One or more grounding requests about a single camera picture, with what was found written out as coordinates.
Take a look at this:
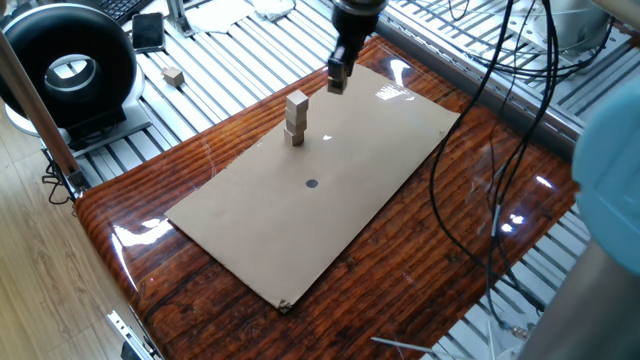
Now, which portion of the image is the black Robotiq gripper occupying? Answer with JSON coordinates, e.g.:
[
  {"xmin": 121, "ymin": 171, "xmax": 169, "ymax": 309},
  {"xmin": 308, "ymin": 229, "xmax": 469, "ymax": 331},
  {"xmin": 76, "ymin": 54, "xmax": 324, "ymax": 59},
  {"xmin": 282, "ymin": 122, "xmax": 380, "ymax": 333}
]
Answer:
[{"xmin": 327, "ymin": 0, "xmax": 389, "ymax": 81}]

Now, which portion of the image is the white crumpled sheet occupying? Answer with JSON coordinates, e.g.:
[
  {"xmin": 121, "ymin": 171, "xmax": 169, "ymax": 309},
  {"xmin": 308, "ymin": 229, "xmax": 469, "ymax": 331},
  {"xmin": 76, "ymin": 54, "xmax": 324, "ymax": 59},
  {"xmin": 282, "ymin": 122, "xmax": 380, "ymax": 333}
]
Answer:
[{"xmin": 187, "ymin": 0, "xmax": 297, "ymax": 34}]

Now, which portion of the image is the black smartphone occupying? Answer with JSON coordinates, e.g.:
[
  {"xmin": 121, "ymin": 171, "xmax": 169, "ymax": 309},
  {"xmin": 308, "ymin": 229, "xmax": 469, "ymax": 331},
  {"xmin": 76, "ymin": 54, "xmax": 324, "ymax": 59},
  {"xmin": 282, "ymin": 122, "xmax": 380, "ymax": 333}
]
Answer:
[{"xmin": 131, "ymin": 12, "xmax": 167, "ymax": 54}]

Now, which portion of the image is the brown cardboard sheet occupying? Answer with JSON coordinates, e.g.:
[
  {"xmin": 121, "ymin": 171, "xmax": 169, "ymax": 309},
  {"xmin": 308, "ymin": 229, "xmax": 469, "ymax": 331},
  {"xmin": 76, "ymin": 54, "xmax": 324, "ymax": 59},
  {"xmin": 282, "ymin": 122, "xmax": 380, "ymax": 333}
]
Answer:
[{"xmin": 164, "ymin": 62, "xmax": 462, "ymax": 314}]

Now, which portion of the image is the black computer keyboard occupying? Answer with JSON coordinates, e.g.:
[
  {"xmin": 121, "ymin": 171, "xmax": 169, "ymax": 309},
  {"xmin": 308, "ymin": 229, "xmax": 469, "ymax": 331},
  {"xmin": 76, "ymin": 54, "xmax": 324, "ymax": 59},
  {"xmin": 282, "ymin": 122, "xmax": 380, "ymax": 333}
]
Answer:
[{"xmin": 94, "ymin": 0, "xmax": 154, "ymax": 25}]

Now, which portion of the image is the glossy brown wooden board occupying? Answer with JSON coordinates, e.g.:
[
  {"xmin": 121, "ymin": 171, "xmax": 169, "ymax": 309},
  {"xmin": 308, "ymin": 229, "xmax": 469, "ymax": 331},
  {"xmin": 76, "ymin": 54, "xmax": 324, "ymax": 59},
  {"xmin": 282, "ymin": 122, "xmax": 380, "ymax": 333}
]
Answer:
[{"xmin": 74, "ymin": 34, "xmax": 581, "ymax": 360}]

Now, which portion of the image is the small aluminium bracket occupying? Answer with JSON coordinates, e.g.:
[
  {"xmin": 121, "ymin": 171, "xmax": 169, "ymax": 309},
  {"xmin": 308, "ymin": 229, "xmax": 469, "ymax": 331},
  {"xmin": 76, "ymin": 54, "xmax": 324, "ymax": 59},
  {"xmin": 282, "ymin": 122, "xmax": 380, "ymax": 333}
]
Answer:
[{"xmin": 166, "ymin": 0, "xmax": 196, "ymax": 38}]

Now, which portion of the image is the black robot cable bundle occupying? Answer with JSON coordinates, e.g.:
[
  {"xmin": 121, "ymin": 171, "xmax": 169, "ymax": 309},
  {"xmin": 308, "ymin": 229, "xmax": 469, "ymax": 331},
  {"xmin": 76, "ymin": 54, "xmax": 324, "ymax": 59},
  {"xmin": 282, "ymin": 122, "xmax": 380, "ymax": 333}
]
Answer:
[{"xmin": 428, "ymin": 0, "xmax": 617, "ymax": 342}]

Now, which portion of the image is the black ring shaped device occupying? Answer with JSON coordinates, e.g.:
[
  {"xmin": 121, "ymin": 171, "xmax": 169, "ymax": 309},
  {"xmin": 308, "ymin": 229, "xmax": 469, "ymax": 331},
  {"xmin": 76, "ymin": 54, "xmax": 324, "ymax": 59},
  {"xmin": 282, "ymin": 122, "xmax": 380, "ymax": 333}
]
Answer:
[{"xmin": 0, "ymin": 2, "xmax": 154, "ymax": 151}]

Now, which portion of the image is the thin black cable loop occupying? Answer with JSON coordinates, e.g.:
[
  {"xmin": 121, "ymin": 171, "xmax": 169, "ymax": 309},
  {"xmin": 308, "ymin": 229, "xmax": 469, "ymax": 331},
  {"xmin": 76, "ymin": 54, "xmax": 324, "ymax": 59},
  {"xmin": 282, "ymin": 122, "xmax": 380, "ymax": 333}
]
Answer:
[{"xmin": 42, "ymin": 159, "xmax": 76, "ymax": 206}]

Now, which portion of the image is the metal drawer rail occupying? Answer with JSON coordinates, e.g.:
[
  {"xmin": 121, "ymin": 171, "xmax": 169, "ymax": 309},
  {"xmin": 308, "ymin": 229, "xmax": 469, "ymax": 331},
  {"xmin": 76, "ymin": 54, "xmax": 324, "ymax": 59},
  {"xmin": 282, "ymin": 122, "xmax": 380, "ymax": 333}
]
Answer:
[{"xmin": 106, "ymin": 309, "xmax": 164, "ymax": 360}]

